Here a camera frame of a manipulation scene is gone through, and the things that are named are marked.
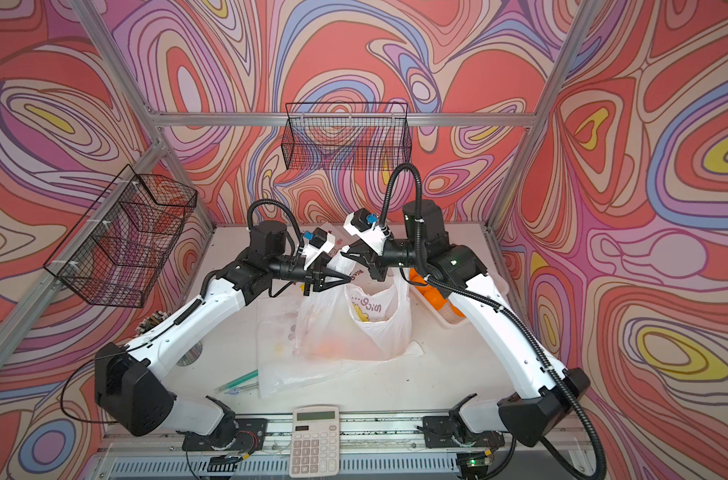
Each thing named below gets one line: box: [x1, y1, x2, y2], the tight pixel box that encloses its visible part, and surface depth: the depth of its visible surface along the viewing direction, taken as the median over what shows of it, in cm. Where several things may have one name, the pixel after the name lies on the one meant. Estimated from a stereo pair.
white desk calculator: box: [289, 405, 340, 478], surface depth 72 cm
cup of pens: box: [136, 310, 171, 334], surface depth 77 cm
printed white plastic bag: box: [295, 247, 412, 361], surface depth 75 cm
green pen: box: [218, 369, 259, 391], surface depth 84 cm
